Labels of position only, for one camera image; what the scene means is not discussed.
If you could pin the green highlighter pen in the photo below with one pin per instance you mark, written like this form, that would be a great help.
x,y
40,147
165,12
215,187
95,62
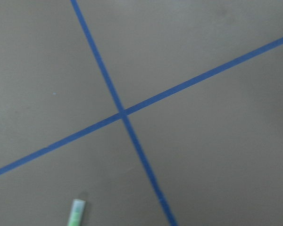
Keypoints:
x,y
76,212

